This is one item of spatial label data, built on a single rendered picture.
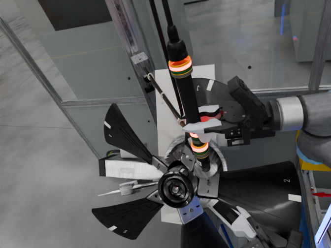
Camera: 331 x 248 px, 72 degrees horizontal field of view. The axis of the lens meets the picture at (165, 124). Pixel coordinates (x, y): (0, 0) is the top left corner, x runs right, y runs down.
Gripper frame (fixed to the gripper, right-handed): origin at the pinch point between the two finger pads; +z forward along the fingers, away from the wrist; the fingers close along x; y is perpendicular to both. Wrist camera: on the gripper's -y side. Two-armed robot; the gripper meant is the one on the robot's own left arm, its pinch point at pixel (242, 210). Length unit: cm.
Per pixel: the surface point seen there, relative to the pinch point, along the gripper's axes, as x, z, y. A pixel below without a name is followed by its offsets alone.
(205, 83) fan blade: -24.4, 28.6, -10.8
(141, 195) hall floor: 113, 104, 53
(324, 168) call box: 21.8, 5.8, -37.8
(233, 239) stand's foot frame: 112, 30, 2
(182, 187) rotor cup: -6.4, 12.7, 11.7
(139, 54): -21, 77, -1
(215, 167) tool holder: -10.1, 10.2, 0.5
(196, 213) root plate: 7.3, 9.9, 12.2
